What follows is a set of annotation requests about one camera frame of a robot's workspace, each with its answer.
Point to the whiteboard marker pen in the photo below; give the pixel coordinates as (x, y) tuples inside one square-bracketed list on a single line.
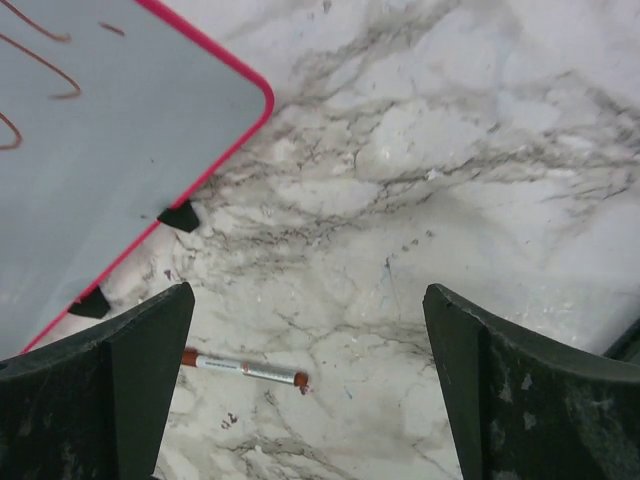
[(287, 376)]

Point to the pink framed whiteboard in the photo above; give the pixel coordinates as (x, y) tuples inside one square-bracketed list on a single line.
[(111, 113)]

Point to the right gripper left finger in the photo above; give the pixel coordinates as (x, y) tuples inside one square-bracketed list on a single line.
[(94, 405)]

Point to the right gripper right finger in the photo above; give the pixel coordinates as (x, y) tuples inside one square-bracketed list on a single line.
[(524, 406)]

